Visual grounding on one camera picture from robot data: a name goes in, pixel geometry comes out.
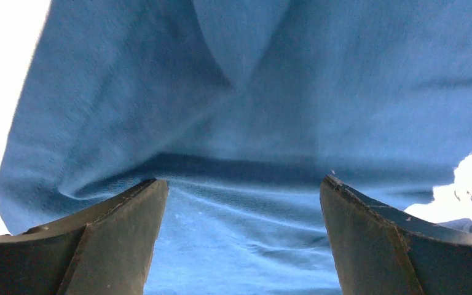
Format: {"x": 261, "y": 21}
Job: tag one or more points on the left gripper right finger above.
{"x": 379, "y": 249}

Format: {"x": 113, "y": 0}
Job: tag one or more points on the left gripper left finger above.
{"x": 104, "y": 249}

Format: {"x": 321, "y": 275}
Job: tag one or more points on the blue t shirt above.
{"x": 243, "y": 107}

